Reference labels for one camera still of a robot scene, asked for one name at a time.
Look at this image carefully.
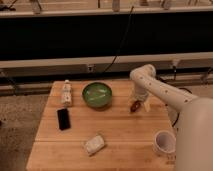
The white wrapped packet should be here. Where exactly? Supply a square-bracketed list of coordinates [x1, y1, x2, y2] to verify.
[84, 134, 106, 156]

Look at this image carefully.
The black hanging cable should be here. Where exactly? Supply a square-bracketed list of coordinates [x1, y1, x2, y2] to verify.
[101, 4, 136, 74]

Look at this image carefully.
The clear plastic bottle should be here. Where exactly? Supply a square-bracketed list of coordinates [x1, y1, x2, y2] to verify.
[61, 80, 72, 107]

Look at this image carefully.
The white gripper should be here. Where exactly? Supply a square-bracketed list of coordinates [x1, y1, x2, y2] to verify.
[134, 84, 151, 112]

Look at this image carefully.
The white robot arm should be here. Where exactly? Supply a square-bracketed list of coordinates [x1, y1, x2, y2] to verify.
[130, 64, 213, 171]

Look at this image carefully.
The red dried pepper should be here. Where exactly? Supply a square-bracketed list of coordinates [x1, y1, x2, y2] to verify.
[130, 100, 141, 113]

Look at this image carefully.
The black smartphone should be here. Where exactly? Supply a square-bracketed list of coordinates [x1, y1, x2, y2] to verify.
[57, 108, 70, 130]

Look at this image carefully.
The white cup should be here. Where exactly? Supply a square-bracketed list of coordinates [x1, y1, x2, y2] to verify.
[153, 130, 176, 157]

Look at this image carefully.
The green bowl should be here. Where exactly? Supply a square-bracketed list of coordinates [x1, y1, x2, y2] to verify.
[82, 82, 112, 108]

